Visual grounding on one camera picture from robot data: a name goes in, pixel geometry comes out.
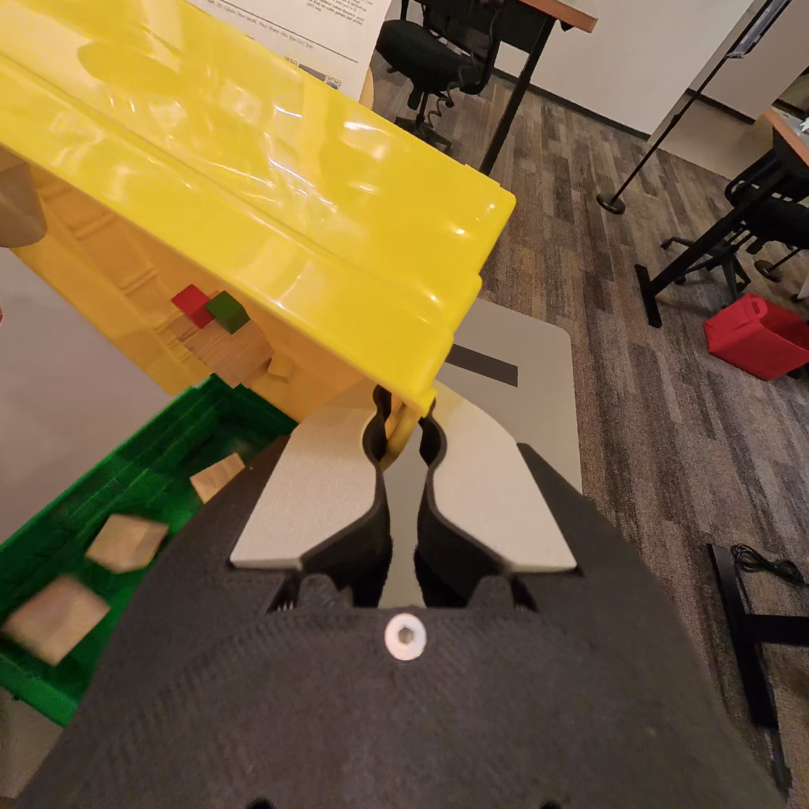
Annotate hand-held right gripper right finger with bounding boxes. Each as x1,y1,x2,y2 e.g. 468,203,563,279
413,387,579,609

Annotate white board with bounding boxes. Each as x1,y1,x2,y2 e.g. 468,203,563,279
190,0,394,105

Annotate black floor stand with sign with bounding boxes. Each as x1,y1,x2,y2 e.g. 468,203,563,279
596,0,794,216

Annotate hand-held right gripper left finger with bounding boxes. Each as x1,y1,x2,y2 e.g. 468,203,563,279
229,386,394,609

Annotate wood-edged desk with black frame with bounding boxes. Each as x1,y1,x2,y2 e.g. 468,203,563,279
635,107,809,326

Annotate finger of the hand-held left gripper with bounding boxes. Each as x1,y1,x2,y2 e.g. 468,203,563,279
0,161,49,249

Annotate green plastic box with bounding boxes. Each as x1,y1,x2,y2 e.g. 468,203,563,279
0,374,298,728

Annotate black table base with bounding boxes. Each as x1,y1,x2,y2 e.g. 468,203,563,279
708,542,809,800

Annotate black cable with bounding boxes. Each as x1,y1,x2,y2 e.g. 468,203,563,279
732,544,806,585

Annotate black office chair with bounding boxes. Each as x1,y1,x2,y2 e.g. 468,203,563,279
660,145,809,285
376,0,503,153

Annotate wood-edged desk with black leg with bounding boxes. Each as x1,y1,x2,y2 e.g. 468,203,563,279
479,0,599,178

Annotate pile of coloured wooden cubes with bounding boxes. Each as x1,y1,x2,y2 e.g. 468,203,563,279
0,284,295,667

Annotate yellow plastic box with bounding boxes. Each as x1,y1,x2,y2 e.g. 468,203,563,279
0,0,517,459

